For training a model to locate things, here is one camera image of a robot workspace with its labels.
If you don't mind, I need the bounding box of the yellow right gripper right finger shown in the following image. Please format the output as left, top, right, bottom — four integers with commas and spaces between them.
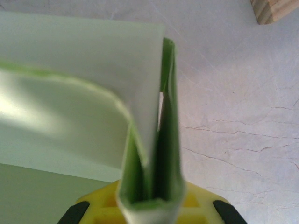
175, 182, 243, 224

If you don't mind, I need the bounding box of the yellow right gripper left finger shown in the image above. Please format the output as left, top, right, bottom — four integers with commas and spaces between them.
57, 181, 127, 224

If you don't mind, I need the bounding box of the small wooden block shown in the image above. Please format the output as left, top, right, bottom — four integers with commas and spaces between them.
249, 0, 299, 25

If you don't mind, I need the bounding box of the light green paper box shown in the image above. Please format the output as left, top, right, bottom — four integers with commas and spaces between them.
0, 11, 187, 224

